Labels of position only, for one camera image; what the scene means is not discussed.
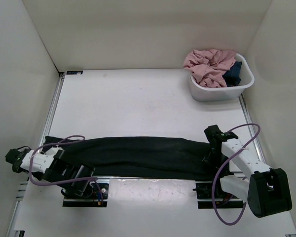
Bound black trousers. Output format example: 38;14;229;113
43;135;231;182

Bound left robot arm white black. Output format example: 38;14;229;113
5;147;95;198

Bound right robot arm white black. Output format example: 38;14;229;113
203;125;293;218

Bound white plastic basket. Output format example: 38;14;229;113
188;53;255;101

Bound navy blue garment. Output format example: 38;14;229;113
222;61;242;87

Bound pink crumpled garment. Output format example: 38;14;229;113
183;49;236;88

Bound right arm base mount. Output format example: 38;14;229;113
193;182;244;209

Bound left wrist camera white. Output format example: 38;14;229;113
41;147;62;156

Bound aluminium frame rail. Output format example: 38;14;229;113
5;72;66;237

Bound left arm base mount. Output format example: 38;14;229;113
61;179;110;208

